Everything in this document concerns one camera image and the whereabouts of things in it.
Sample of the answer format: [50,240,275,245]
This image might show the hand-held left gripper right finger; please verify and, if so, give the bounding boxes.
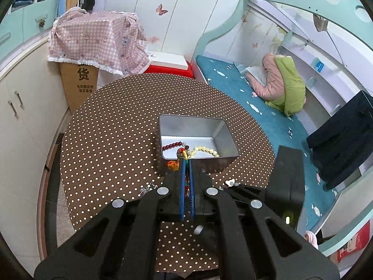
[188,160,341,280]

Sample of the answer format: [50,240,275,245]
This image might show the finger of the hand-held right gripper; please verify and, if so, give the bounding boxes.
[223,184,270,207]

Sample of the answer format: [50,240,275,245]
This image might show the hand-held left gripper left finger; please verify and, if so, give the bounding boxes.
[33,159,187,280]

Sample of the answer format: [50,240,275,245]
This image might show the rectangular metal tin box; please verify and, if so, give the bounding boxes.
[158,114,240,178]

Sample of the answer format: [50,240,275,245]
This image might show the teal bed sheet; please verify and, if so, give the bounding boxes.
[195,55,338,231]

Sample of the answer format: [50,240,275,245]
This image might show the dark navy garment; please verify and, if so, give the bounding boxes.
[306,90,373,190]

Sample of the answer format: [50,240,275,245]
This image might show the pink soft item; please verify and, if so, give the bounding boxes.
[304,231,319,250]

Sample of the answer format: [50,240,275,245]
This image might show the green padded jacket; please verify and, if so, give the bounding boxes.
[266,56,306,117]

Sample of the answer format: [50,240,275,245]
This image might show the red packet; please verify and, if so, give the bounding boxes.
[338,227,370,263]

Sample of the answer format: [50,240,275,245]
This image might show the pink padded jacket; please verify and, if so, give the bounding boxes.
[246,53,292,101]

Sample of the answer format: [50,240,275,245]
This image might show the flat white box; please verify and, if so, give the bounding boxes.
[146,51,188,71]

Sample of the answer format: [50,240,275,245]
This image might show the brown cardboard box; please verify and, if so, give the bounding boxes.
[60,61,100,114]

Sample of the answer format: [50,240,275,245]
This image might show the grey hanging pouch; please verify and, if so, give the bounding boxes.
[313,14,328,32]

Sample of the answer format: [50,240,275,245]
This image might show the cream cabinet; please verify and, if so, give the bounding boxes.
[0,35,70,231]

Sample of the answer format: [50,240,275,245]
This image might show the white wardrobe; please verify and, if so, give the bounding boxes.
[105,0,254,65]

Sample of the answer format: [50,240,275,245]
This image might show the pink checked cloth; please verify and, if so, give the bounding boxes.
[47,8,150,76]

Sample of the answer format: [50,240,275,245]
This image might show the teal drawer unit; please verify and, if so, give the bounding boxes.
[0,0,59,50]

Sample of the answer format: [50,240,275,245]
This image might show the silver chain jewelry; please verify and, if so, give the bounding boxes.
[140,182,158,196]

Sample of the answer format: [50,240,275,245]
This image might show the cream bead bracelet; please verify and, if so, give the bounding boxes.
[189,146,219,158]

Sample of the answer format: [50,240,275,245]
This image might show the dark red bead bracelet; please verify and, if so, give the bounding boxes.
[162,141,188,151]

